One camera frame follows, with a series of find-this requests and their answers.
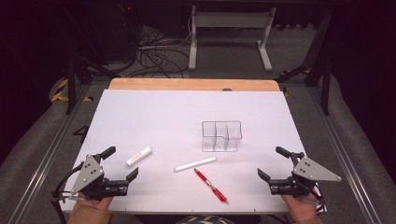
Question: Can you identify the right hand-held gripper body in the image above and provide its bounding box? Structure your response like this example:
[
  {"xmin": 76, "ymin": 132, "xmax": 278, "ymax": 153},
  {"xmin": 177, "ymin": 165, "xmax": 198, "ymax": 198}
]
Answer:
[{"xmin": 269, "ymin": 156, "xmax": 342, "ymax": 199}]

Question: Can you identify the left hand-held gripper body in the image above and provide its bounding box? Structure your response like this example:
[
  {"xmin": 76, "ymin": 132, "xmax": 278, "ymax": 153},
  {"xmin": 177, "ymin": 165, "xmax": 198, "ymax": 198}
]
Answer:
[{"xmin": 70, "ymin": 154, "xmax": 129, "ymax": 201}]

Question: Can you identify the white eraser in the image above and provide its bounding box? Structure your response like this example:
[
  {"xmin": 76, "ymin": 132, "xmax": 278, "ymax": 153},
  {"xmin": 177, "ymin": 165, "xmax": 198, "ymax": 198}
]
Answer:
[{"xmin": 125, "ymin": 146, "xmax": 153, "ymax": 167}]

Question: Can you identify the red pen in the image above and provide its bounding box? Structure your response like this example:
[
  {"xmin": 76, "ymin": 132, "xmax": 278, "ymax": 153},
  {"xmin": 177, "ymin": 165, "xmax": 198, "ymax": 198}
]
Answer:
[{"xmin": 193, "ymin": 168, "xmax": 229, "ymax": 204}]

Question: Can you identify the clear plastic organizer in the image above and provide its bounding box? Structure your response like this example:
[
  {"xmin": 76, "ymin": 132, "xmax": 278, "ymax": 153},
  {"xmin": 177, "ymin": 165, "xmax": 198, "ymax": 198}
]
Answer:
[{"xmin": 201, "ymin": 119, "xmax": 244, "ymax": 153}]

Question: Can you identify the white pen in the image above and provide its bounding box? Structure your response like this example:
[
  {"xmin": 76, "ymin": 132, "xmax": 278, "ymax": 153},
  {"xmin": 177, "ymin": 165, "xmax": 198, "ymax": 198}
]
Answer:
[{"xmin": 173, "ymin": 156, "xmax": 218, "ymax": 173}]

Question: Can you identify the person's left hand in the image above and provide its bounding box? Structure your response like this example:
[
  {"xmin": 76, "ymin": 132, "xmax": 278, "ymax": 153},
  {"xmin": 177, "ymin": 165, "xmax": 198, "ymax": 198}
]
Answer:
[{"xmin": 76, "ymin": 195, "xmax": 115, "ymax": 215}]

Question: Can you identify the person's right hand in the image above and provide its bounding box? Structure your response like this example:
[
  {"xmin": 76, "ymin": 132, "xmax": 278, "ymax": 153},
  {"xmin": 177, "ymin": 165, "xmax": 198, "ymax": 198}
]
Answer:
[{"xmin": 281, "ymin": 192, "xmax": 319, "ymax": 222}]

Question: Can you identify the white board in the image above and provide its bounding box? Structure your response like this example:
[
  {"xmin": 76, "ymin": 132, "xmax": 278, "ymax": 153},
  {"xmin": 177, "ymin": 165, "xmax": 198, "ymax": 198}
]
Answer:
[{"xmin": 56, "ymin": 89, "xmax": 307, "ymax": 216}]

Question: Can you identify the striped clothing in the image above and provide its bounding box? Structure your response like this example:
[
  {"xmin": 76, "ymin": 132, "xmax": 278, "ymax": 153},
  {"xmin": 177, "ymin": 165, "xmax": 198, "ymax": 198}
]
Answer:
[{"xmin": 176, "ymin": 215, "xmax": 236, "ymax": 224}]

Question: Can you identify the yellow black hazard tape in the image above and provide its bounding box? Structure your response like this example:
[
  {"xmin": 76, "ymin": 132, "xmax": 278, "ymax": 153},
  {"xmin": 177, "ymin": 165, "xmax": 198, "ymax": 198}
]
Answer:
[{"xmin": 50, "ymin": 77, "xmax": 94, "ymax": 103}]

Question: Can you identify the black metal stand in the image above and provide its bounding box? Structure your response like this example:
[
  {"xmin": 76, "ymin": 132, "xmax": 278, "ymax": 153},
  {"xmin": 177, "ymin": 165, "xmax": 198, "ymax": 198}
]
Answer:
[
  {"xmin": 64, "ymin": 55, "xmax": 120, "ymax": 115},
  {"xmin": 274, "ymin": 8, "xmax": 334, "ymax": 116}
]

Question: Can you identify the wooden table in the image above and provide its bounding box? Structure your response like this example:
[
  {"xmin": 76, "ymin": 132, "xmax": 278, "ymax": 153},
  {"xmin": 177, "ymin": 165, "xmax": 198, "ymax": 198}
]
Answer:
[{"xmin": 107, "ymin": 77, "xmax": 281, "ymax": 92}]

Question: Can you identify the black computer case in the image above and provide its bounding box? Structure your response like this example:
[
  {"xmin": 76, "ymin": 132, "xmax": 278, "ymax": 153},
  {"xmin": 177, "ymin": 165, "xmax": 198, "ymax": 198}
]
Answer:
[{"xmin": 102, "ymin": 3, "xmax": 141, "ymax": 63}]

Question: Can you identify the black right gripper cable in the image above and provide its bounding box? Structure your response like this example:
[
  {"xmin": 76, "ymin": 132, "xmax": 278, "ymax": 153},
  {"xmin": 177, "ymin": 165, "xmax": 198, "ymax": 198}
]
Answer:
[{"xmin": 309, "ymin": 183, "xmax": 329, "ymax": 216}]

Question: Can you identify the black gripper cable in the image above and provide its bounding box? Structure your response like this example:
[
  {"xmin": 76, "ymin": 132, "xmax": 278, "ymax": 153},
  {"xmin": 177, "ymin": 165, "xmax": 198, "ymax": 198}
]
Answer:
[
  {"xmin": 309, "ymin": 183, "xmax": 329, "ymax": 216},
  {"xmin": 50, "ymin": 162, "xmax": 85, "ymax": 224}
]

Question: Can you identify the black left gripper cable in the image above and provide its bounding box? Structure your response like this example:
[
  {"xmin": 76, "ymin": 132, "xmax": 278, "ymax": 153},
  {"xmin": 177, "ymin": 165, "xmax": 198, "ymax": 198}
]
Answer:
[{"xmin": 50, "ymin": 162, "xmax": 85, "ymax": 224}]

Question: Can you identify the metal floor rail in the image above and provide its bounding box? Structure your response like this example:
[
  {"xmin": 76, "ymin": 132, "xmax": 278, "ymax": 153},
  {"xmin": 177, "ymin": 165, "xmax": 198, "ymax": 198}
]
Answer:
[
  {"xmin": 7, "ymin": 83, "xmax": 92, "ymax": 224},
  {"xmin": 306, "ymin": 83, "xmax": 375, "ymax": 224}
]

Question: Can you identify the bundle of floor cables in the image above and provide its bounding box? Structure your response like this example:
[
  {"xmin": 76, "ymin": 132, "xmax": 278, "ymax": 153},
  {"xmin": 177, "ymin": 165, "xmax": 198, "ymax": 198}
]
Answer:
[{"xmin": 124, "ymin": 18, "xmax": 191, "ymax": 78}]

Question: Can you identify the white metal table frame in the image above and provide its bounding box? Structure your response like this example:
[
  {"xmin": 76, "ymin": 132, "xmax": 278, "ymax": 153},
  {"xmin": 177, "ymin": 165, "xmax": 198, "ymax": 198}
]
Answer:
[{"xmin": 188, "ymin": 5, "xmax": 277, "ymax": 72}]

